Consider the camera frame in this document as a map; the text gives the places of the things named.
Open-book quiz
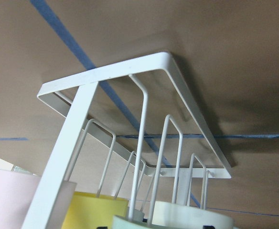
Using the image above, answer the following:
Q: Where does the beige cup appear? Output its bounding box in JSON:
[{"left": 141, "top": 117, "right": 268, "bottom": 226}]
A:
[{"left": 152, "top": 201, "right": 234, "bottom": 226}]

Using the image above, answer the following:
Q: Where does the pink cup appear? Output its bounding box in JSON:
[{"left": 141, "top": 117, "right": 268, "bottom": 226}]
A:
[{"left": 0, "top": 170, "right": 76, "bottom": 229}]

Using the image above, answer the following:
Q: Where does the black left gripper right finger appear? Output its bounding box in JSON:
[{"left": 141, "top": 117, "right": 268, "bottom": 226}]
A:
[{"left": 202, "top": 225, "right": 215, "bottom": 229}]

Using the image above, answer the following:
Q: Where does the yellow cup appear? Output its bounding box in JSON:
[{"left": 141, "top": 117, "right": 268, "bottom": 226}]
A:
[{"left": 62, "top": 192, "right": 129, "bottom": 229}]

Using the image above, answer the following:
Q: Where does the white wire cup rack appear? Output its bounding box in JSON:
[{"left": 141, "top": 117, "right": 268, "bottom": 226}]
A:
[{"left": 22, "top": 52, "right": 231, "bottom": 229}]

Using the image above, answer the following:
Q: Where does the green cup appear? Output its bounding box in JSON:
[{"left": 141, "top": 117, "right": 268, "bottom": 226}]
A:
[{"left": 112, "top": 216, "right": 234, "bottom": 229}]

